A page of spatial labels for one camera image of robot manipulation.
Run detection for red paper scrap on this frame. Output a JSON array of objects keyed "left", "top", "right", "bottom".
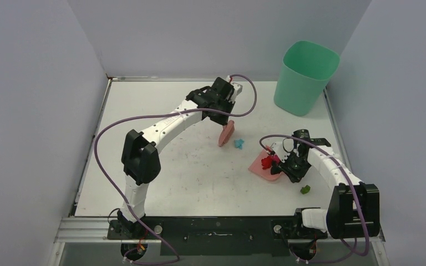
[{"left": 261, "top": 156, "right": 274, "bottom": 170}]

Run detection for pink hand brush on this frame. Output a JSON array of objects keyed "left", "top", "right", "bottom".
[{"left": 218, "top": 120, "right": 235, "bottom": 147}]

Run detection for pink plastic dustpan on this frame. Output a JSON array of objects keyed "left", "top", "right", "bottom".
[{"left": 248, "top": 150, "right": 283, "bottom": 182}]

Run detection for teal paper scrap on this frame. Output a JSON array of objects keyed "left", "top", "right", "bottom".
[{"left": 234, "top": 139, "right": 244, "bottom": 150}]

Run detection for black paper scrap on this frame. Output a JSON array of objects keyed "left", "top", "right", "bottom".
[{"left": 270, "top": 165, "right": 282, "bottom": 175}]

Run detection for magenta paper scrap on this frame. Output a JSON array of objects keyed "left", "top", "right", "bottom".
[{"left": 271, "top": 155, "right": 281, "bottom": 163}]

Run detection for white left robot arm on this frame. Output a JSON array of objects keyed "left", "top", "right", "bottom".
[{"left": 118, "top": 78, "right": 242, "bottom": 239}]

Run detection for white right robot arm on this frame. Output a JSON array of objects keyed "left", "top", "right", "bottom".
[{"left": 271, "top": 129, "right": 381, "bottom": 239}]

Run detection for green paper scrap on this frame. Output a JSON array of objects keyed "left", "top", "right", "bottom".
[{"left": 300, "top": 185, "right": 311, "bottom": 195}]

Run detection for green plastic waste bin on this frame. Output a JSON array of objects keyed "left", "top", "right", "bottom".
[{"left": 273, "top": 40, "right": 340, "bottom": 116}]

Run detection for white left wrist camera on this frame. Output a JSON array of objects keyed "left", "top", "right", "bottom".
[{"left": 226, "top": 75, "right": 243, "bottom": 103}]

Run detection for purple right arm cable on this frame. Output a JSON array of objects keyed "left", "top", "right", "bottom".
[{"left": 258, "top": 134, "right": 371, "bottom": 265}]

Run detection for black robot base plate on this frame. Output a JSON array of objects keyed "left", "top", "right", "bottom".
[{"left": 107, "top": 216, "right": 328, "bottom": 257}]

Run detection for aluminium frame rail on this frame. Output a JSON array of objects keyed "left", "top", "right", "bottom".
[{"left": 53, "top": 217, "right": 384, "bottom": 244}]

